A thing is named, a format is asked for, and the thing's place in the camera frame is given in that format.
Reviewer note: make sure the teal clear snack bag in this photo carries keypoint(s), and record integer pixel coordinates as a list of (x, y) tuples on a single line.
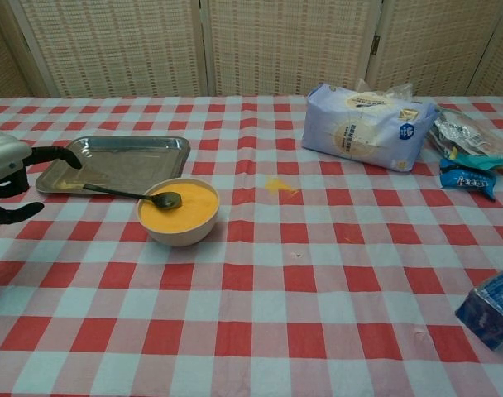
[(462, 132)]

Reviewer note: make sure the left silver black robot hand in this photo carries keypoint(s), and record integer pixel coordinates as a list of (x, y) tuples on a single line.
[(3, 159)]

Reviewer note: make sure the bowl of yellow powder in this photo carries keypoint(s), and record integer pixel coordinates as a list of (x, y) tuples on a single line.
[(185, 217)]

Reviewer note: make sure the red white checkered tablecloth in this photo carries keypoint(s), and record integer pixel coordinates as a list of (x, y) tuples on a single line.
[(251, 297)]

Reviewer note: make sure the small blue snack packet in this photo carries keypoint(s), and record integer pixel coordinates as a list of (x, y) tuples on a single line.
[(466, 180)]

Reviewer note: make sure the long blue biscuit package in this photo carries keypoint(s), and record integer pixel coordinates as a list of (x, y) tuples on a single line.
[(491, 314)]

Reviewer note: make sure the beige woven folding screen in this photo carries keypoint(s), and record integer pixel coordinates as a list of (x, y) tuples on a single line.
[(276, 45)]

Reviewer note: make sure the rectangular stainless steel tray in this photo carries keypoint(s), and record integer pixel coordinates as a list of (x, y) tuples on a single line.
[(127, 161)]

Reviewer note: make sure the yellow powder spill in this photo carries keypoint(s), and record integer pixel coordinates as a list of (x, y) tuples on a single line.
[(276, 185)]

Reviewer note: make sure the light purple food bag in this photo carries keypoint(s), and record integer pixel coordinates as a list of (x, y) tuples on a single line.
[(359, 132)]

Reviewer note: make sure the metal spoon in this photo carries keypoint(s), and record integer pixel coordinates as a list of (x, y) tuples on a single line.
[(169, 200)]

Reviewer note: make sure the clear beige bread packet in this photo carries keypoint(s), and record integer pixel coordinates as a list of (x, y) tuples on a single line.
[(365, 87)]

